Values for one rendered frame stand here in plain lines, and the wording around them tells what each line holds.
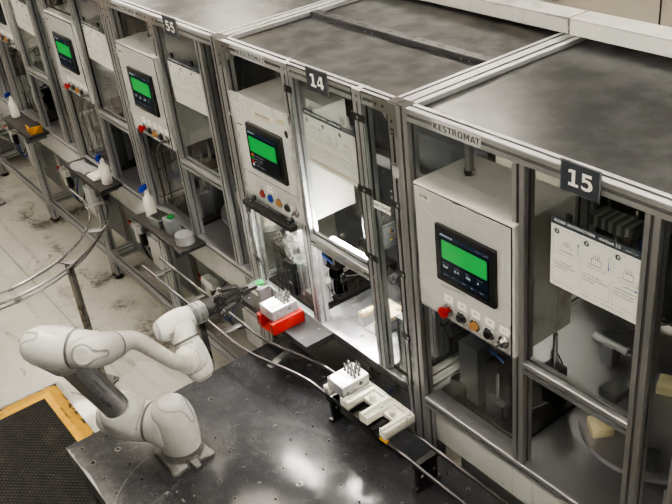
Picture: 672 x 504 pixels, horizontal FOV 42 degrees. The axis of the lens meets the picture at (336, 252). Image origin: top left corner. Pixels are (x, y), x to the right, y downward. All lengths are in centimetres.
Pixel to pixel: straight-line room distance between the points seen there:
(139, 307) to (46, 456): 133
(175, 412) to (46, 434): 170
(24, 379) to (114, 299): 84
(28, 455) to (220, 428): 151
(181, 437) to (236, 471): 24
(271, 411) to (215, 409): 24
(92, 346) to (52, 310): 309
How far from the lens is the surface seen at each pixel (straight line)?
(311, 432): 350
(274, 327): 361
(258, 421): 360
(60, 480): 464
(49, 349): 296
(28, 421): 507
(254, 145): 348
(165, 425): 335
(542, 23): 328
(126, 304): 579
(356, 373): 335
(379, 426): 326
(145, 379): 510
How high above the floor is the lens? 303
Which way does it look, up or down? 31 degrees down
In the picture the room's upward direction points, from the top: 7 degrees counter-clockwise
